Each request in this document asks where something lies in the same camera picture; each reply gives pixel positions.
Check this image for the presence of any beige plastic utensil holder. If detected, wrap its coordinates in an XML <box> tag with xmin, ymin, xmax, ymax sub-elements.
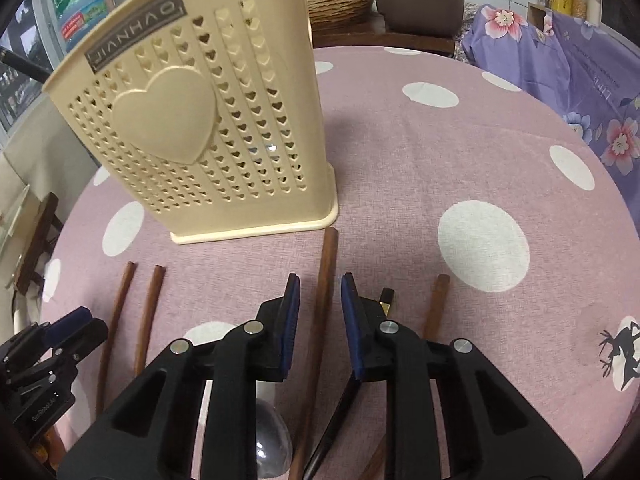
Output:
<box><xmin>41</xmin><ymin>0</ymin><xmax>340</xmax><ymax>246</ymax></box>

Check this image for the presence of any purple floral cloth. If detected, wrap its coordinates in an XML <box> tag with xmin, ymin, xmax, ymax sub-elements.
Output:
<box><xmin>460</xmin><ymin>2</ymin><xmax>640</xmax><ymax>196</ymax></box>

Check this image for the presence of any dark wooden counter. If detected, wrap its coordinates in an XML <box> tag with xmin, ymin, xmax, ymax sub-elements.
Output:
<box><xmin>310</xmin><ymin>25</ymin><xmax>457</xmax><ymax>59</ymax></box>

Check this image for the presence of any small dark wooden stool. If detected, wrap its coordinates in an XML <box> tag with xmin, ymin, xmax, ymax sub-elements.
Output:
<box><xmin>12</xmin><ymin>192</ymin><xmax>64</xmax><ymax>297</ymax></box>

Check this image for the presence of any brown wooden chopstick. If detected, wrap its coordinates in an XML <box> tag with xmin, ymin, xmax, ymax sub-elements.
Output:
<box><xmin>287</xmin><ymin>227</ymin><xmax>341</xmax><ymax>480</ymax></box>
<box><xmin>360</xmin><ymin>273</ymin><xmax>451</xmax><ymax>480</ymax></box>
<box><xmin>134</xmin><ymin>265</ymin><xmax>167</xmax><ymax>377</ymax></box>
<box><xmin>95</xmin><ymin>261</ymin><xmax>137</xmax><ymax>416</ymax></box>

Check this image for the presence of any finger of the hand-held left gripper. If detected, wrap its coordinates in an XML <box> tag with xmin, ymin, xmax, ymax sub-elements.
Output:
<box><xmin>42</xmin><ymin>306</ymin><xmax>94</xmax><ymax>349</ymax></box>
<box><xmin>50</xmin><ymin>317</ymin><xmax>109</xmax><ymax>362</ymax></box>

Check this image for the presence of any white brown rice cooker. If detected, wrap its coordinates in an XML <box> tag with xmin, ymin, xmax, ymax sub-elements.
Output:
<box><xmin>372</xmin><ymin>0</ymin><xmax>466</xmax><ymax>37</ymax></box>

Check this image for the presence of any sliding window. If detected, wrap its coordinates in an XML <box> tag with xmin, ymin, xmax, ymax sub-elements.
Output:
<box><xmin>0</xmin><ymin>0</ymin><xmax>57</xmax><ymax>136</ymax></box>

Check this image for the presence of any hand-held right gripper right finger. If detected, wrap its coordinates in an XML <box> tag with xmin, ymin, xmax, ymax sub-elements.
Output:
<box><xmin>340</xmin><ymin>271</ymin><xmax>585</xmax><ymax>480</ymax></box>

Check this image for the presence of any black chopstick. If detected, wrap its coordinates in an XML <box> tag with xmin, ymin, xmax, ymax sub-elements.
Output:
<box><xmin>302</xmin><ymin>287</ymin><xmax>396</xmax><ymax>480</ymax></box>

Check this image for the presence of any wicker basin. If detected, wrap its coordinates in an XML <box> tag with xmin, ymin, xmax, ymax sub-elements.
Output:
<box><xmin>304</xmin><ymin>0</ymin><xmax>376</xmax><ymax>32</ymax></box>

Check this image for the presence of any metal pole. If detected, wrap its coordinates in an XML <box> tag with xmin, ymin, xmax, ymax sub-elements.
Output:
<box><xmin>0</xmin><ymin>46</ymin><xmax>51</xmax><ymax>84</ymax></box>

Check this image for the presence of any pink polka-dot tablecloth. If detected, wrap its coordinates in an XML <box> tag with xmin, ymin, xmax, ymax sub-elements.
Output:
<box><xmin>40</xmin><ymin>45</ymin><xmax>640</xmax><ymax>480</ymax></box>

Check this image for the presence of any blue water jug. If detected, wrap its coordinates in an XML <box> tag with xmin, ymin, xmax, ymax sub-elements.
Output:
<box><xmin>50</xmin><ymin>0</ymin><xmax>114</xmax><ymax>54</ymax></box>

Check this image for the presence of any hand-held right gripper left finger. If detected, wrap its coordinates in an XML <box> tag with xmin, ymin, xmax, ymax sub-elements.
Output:
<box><xmin>56</xmin><ymin>272</ymin><xmax>302</xmax><ymax>480</ymax></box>

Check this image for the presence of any metal spoon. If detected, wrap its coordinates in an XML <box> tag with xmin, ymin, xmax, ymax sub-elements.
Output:
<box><xmin>255</xmin><ymin>395</ymin><xmax>294</xmax><ymax>479</ymax></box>

